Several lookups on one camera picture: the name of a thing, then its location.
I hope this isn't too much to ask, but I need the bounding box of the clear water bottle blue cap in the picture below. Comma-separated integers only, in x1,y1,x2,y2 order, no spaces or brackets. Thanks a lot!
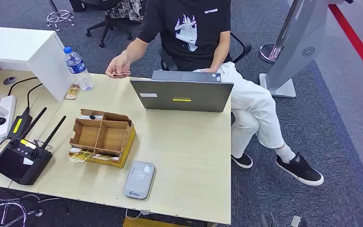
63,46,95,92

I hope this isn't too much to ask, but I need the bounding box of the patterned cloth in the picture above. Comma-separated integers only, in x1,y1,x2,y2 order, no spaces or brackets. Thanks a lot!
106,0,145,22

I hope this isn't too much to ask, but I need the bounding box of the person's right hand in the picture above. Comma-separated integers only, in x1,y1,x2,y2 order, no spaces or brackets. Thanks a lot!
105,53,132,79

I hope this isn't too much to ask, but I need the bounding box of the white key card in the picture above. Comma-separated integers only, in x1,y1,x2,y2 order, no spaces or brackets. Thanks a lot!
90,153,120,162

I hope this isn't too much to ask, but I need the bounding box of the black power brick yellow label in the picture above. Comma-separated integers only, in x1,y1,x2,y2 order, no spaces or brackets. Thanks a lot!
7,107,33,140

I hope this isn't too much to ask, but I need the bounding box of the chrome wire base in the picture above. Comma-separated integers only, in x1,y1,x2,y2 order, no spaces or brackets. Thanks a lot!
0,194,44,227
46,0,76,32

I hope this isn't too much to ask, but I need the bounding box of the grey card reader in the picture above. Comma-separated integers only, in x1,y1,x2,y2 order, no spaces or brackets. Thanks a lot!
123,160,156,200

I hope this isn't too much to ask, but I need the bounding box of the yellow printed key card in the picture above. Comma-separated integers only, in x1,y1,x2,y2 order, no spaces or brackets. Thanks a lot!
68,149,94,164

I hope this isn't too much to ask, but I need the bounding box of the chrome stanchion post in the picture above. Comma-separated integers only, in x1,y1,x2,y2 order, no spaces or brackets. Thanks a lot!
259,0,304,64

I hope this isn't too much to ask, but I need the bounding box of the grey kiosk stand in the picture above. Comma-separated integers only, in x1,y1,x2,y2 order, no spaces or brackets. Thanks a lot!
259,0,354,99

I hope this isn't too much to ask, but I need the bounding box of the white power strip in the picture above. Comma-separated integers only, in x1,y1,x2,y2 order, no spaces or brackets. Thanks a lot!
0,95,17,140

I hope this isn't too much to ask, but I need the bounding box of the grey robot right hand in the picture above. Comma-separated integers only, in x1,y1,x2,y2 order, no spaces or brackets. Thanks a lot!
256,212,277,227

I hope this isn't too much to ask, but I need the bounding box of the white cabinet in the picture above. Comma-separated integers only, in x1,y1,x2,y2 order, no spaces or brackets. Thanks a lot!
0,26,76,103

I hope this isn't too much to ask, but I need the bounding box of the black remote controller with antennas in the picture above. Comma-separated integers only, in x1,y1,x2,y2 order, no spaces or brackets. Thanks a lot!
0,107,67,186

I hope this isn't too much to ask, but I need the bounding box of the white cable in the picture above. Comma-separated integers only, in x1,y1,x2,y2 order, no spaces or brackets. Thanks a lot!
125,209,152,220

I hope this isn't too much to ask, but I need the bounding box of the cardboard divider organizer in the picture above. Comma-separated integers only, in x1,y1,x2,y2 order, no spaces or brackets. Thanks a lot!
69,108,133,157

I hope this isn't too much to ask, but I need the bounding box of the black white-soled shoe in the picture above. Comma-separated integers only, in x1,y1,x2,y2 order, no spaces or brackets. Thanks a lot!
275,152,325,187
231,152,253,169

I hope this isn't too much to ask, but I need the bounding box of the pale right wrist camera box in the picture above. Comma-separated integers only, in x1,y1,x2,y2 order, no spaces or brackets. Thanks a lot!
290,215,308,227

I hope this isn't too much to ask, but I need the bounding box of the person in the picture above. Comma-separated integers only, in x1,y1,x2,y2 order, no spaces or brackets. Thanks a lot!
105,0,325,187

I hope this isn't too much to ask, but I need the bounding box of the grey laptop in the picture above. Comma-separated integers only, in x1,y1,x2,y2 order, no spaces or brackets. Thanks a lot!
129,70,234,113

